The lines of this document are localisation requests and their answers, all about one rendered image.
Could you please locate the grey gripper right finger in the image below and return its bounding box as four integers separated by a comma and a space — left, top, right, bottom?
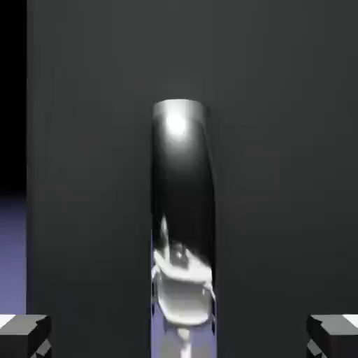
306, 313, 358, 358

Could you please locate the dark grey cabinet door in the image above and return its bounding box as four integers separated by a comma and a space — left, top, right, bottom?
26, 0, 358, 358

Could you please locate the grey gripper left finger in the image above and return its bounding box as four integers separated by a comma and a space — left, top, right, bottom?
0, 313, 53, 358

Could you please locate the curved shiny metal handle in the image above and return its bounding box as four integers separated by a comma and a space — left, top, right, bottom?
150, 98, 218, 358

